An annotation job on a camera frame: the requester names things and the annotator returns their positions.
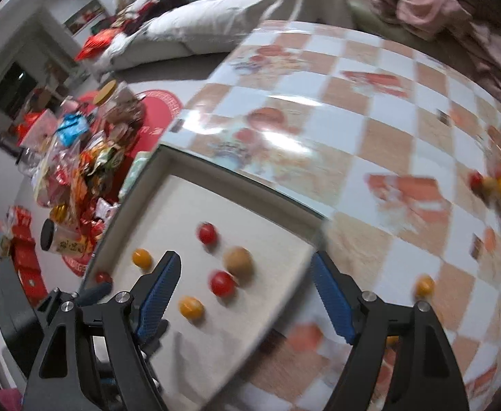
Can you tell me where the white grey bedding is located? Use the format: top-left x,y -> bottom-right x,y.
102,0 -> 356,73

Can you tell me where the pile of snack packets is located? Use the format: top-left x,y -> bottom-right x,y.
15,92 -> 150,234

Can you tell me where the wall poster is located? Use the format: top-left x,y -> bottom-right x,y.
63,0 -> 106,36

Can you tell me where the checkered plastic tablecloth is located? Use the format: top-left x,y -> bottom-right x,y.
160,19 -> 501,411

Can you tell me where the stack of red boxes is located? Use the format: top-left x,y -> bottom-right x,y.
0,204 -> 49,301

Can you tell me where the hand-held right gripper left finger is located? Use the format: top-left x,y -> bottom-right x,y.
21,251 -> 182,411

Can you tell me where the red snack bag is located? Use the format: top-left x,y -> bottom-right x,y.
74,29 -> 120,63

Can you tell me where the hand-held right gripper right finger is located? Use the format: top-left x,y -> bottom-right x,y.
312,251 -> 470,411

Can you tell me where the grey tray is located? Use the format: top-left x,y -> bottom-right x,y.
81,148 -> 328,409

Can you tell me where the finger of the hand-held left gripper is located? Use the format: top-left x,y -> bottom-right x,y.
77,283 -> 112,309

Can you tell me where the olive sofa cushion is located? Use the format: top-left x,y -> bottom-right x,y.
348,0 -> 407,40

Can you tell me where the pink blanket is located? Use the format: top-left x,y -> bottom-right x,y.
343,0 -> 501,114

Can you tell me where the jar with yellow lid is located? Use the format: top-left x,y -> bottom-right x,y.
93,79 -> 119,109

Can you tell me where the bottle with black lid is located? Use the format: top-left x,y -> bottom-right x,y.
40,219 -> 95,258

